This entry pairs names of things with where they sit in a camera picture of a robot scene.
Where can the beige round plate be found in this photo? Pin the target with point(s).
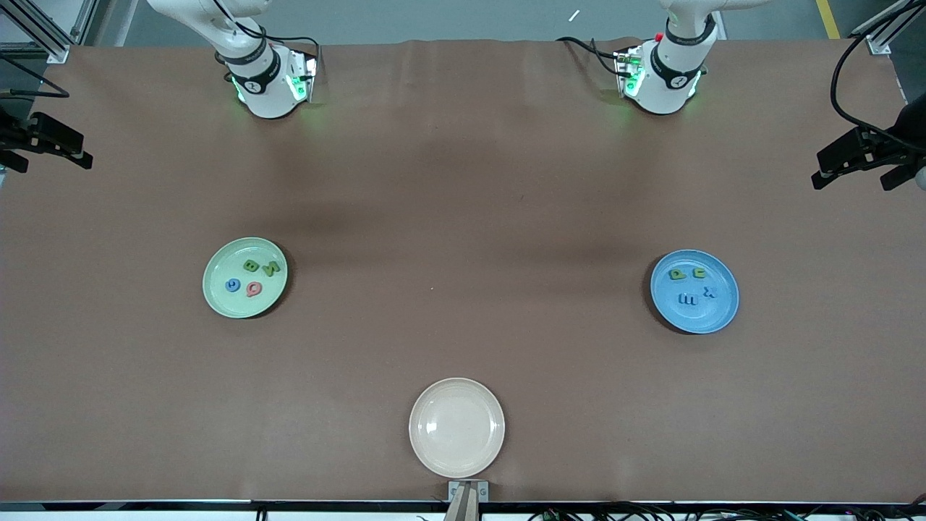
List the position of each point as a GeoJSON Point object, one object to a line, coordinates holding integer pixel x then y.
{"type": "Point", "coordinates": [456, 427]}

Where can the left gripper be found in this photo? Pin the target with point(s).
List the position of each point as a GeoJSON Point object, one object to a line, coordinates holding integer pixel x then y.
{"type": "Point", "coordinates": [887, 145]}

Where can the blue round plate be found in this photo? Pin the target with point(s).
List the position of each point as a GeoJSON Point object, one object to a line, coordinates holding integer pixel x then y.
{"type": "Point", "coordinates": [694, 318]}

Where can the red capital letter Q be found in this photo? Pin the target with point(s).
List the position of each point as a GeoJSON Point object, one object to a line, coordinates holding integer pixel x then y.
{"type": "Point", "coordinates": [248, 289]}

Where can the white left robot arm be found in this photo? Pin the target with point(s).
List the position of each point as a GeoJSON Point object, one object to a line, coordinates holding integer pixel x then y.
{"type": "Point", "coordinates": [669, 79]}

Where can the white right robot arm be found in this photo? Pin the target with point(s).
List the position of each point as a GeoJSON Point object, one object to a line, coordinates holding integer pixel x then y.
{"type": "Point", "coordinates": [253, 65]}

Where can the yellow floor tape strip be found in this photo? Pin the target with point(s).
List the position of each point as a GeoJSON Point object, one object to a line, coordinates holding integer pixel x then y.
{"type": "Point", "coordinates": [830, 22]}

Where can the brown table cover mat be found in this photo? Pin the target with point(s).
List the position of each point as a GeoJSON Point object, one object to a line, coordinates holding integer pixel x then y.
{"type": "Point", "coordinates": [463, 181]}

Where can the green capital letter N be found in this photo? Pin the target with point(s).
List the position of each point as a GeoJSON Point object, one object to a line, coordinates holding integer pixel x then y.
{"type": "Point", "coordinates": [271, 268]}

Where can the grey base connector bracket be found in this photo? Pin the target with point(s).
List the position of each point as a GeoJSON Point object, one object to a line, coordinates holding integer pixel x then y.
{"type": "Point", "coordinates": [623, 69]}
{"type": "Point", "coordinates": [302, 79]}

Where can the light green round plate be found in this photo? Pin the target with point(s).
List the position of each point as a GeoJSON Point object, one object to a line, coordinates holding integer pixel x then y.
{"type": "Point", "coordinates": [239, 304]}

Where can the aluminium frame profile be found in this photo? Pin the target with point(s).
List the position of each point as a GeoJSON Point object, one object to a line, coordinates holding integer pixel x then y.
{"type": "Point", "coordinates": [879, 42]}
{"type": "Point", "coordinates": [43, 32]}

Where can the blue lowercase letter m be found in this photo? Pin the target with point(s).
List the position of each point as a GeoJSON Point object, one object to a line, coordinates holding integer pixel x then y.
{"type": "Point", "coordinates": [687, 299]}

